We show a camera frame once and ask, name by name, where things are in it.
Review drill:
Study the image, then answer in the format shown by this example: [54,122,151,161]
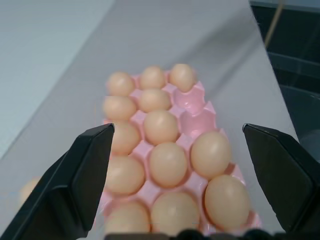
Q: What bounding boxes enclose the thin tan cord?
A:
[264,0,285,47]

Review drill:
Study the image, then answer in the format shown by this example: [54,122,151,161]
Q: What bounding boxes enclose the black plastic crate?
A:
[249,0,320,162]

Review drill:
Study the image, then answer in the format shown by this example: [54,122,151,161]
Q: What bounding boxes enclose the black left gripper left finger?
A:
[0,122,116,240]

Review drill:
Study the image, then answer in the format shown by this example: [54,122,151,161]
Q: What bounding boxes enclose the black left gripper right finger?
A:
[241,122,320,240]

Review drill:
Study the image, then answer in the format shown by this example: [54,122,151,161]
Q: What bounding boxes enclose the tan egg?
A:
[106,71,136,97]
[18,176,43,206]
[151,191,201,236]
[103,201,151,236]
[191,131,232,179]
[109,120,141,155]
[101,95,137,121]
[204,174,251,231]
[104,154,146,196]
[138,88,173,113]
[149,142,188,188]
[139,65,167,90]
[169,63,196,92]
[143,109,179,145]

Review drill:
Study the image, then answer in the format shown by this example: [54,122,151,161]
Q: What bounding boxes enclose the pink plastic egg tray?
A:
[96,68,263,237]

